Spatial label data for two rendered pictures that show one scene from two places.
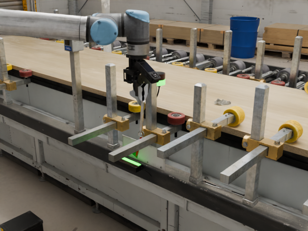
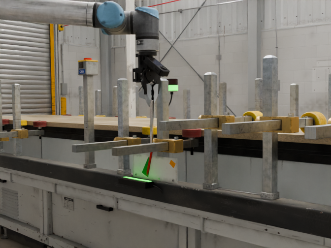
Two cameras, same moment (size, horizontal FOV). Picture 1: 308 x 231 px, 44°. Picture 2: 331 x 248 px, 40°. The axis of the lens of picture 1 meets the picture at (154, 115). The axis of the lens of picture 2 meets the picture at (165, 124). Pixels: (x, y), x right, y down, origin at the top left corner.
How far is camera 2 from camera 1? 58 cm
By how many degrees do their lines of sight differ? 18
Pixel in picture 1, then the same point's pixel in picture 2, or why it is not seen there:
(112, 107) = (123, 125)
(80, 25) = (87, 7)
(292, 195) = (323, 200)
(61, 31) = (68, 14)
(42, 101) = (54, 156)
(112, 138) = (123, 162)
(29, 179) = not seen: outside the picture
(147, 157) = (158, 172)
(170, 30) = not seen: hidden behind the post
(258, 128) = (269, 102)
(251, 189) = (269, 178)
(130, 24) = (139, 17)
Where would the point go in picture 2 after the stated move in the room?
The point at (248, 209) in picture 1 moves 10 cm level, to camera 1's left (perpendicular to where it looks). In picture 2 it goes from (266, 201) to (235, 201)
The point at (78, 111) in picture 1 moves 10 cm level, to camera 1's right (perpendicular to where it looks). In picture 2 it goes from (88, 140) to (109, 140)
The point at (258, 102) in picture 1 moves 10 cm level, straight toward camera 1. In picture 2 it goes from (267, 73) to (262, 71)
